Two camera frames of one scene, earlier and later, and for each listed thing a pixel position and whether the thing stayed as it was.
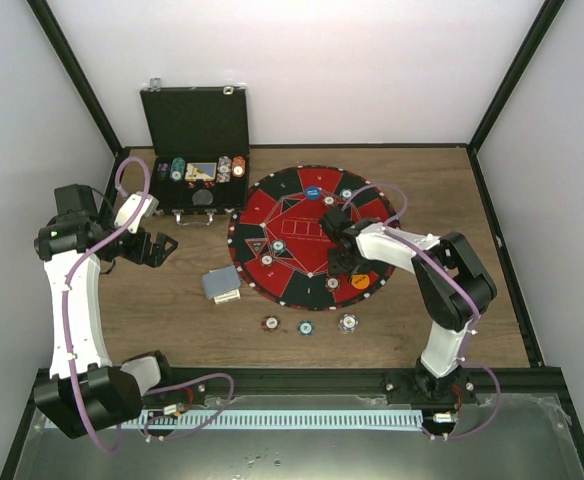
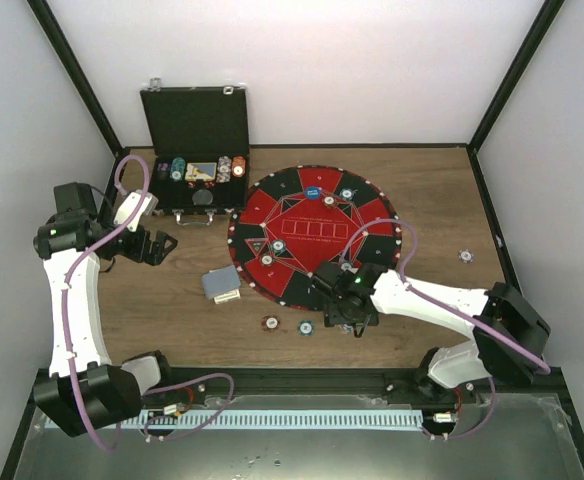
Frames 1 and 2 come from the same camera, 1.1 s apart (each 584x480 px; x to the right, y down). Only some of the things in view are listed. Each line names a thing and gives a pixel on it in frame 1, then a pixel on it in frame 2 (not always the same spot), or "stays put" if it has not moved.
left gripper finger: x=162 y=238 stays put
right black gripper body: x=343 y=265 to x=344 y=315
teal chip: x=278 y=246 stays put
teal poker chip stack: x=306 y=327 stays put
